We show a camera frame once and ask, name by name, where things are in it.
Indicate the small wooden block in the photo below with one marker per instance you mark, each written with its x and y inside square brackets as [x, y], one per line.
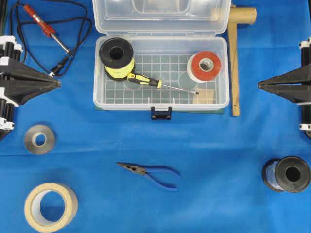
[205, 96]

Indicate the clear plastic toolbox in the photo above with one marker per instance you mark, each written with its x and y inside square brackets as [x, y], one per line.
[164, 34]

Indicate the wooden mallet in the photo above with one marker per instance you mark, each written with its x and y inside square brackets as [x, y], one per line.
[238, 15]

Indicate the red tape roll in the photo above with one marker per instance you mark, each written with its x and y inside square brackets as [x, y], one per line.
[203, 66]

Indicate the yellow wire spool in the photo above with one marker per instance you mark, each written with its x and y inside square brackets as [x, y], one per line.
[117, 56]

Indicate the red soldering iron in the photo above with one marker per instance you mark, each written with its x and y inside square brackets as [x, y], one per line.
[47, 29]

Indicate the blue table cloth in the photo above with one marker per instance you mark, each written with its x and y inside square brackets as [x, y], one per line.
[195, 173]

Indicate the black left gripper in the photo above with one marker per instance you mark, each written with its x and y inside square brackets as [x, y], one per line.
[14, 94]

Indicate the yellow black screwdriver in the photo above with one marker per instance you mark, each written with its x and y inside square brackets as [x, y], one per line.
[143, 80]

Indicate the grey tape roll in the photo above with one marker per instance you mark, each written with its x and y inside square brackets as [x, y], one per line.
[39, 139]

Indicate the blue wire spool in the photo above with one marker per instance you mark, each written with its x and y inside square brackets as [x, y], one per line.
[289, 174]

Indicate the beige masking tape roll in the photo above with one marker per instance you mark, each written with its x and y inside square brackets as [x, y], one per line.
[50, 207]

